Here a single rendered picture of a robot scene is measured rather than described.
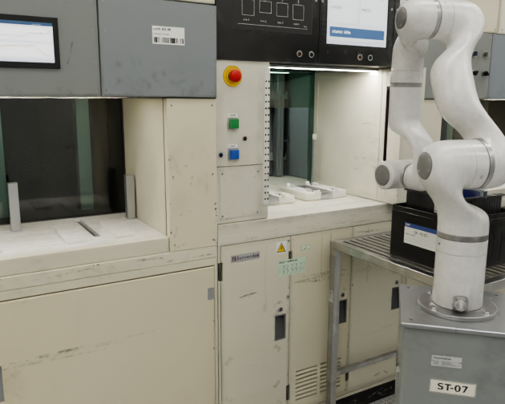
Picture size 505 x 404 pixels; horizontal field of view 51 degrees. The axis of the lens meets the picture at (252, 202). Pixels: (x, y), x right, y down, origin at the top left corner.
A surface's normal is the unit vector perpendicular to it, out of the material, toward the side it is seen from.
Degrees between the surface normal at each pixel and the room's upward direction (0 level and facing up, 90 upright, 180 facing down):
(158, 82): 90
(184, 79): 90
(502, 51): 90
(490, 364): 90
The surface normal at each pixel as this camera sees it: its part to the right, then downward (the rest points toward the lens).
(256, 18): 0.51, 0.17
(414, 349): -0.25, 0.18
